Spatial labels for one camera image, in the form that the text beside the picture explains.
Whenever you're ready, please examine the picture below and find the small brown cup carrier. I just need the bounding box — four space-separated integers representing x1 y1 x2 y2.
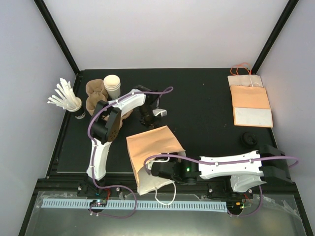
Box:
121 110 133 120

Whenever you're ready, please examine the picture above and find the brown paper bag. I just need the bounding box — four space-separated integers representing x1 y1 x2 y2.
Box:
126 126 185 206
230 85 273 128

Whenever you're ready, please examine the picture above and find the brown cup carrier stack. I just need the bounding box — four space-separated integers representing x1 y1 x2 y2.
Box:
86 79 109 116

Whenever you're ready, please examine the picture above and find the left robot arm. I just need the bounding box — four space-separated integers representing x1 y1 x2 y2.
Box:
86 85 173 196

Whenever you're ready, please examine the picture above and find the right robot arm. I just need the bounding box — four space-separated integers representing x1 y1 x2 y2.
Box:
144 145 292 198

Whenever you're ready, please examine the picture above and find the stack of paper cups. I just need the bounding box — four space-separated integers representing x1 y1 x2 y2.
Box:
103 75 121 100

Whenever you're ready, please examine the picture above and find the cup of white stirrers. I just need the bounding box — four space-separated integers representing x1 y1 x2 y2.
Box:
47 78 86 119

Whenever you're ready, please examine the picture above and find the flat brown paper bag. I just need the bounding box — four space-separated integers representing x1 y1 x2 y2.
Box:
230 85 273 128

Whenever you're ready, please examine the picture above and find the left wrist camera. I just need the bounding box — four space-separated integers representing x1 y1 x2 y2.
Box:
153 108 167 117

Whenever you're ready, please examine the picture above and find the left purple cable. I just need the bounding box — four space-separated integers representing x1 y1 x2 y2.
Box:
88 86 174 190

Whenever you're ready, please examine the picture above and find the purple cable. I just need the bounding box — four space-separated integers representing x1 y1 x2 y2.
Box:
143 154 300 177
88 86 174 190

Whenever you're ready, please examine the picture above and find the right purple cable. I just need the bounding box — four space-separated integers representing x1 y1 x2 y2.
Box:
143 154 300 177

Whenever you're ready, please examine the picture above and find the orange bag handle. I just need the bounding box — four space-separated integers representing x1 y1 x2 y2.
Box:
230 62 252 76

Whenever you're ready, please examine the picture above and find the light blue cable duct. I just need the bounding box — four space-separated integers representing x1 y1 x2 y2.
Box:
41 199 227 213

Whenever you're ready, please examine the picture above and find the left black frame post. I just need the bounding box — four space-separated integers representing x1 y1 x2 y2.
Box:
34 0 80 75

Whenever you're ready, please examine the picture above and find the black frame post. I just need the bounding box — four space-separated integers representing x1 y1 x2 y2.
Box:
34 0 80 75
252 0 299 74

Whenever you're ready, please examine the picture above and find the right black frame post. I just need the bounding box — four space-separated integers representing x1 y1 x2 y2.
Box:
252 0 299 74

